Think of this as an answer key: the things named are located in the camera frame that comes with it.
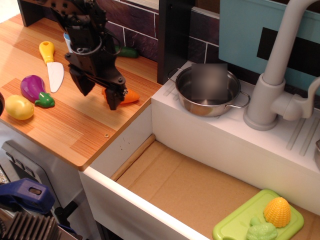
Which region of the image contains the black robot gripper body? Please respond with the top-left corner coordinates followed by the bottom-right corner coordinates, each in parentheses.
top-left (65, 24), bottom-right (126, 89)

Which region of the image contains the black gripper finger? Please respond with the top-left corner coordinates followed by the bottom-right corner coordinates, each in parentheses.
top-left (104, 86), bottom-right (128, 111)
top-left (69, 65), bottom-right (95, 96)

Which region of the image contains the orange toy carrot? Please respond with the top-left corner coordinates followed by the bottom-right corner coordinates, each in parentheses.
top-left (101, 87), bottom-right (140, 105)

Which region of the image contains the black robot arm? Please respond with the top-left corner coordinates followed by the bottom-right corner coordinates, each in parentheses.
top-left (34, 0), bottom-right (128, 111)

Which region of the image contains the stainless steel pot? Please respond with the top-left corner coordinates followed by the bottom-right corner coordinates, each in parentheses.
top-left (167, 63), bottom-right (251, 117)

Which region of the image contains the light blue plastic cup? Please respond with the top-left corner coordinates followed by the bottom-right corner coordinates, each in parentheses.
top-left (63, 33), bottom-right (73, 53)

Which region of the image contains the green toy cucumber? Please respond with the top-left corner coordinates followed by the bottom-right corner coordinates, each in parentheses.
top-left (115, 45), bottom-right (139, 58)

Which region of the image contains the purple toy eggplant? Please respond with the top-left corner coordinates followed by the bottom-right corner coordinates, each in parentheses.
top-left (20, 75), bottom-right (55, 108)

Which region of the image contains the yellow toy potato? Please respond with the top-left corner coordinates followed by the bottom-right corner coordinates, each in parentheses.
top-left (5, 94), bottom-right (34, 120)

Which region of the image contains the white toy sink basin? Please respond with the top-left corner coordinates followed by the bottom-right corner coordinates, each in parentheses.
top-left (80, 81), bottom-right (320, 240)

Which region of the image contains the grey toy oven front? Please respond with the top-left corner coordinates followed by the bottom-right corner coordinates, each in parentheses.
top-left (0, 139), bottom-right (86, 228)

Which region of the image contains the blue clamp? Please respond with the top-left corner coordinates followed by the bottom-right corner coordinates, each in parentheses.
top-left (0, 178), bottom-right (55, 215)

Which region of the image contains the teal panel with black square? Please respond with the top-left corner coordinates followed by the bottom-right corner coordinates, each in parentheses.
top-left (219, 0), bottom-right (320, 90)

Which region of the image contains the grey toy faucet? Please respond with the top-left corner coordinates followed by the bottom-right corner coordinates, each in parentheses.
top-left (243, 0), bottom-right (320, 131)

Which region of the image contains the green plastic cutting board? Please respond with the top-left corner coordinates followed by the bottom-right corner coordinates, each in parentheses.
top-left (212, 189), bottom-right (304, 240)

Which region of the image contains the light green toy broccoli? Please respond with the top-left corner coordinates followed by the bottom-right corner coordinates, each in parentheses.
top-left (246, 217), bottom-right (278, 240)

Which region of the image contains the yellow toy corn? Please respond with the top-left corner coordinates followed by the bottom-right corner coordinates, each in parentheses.
top-left (263, 197), bottom-right (292, 228)

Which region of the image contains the yellow handled toy knife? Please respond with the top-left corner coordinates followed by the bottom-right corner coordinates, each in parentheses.
top-left (39, 41), bottom-right (65, 93)

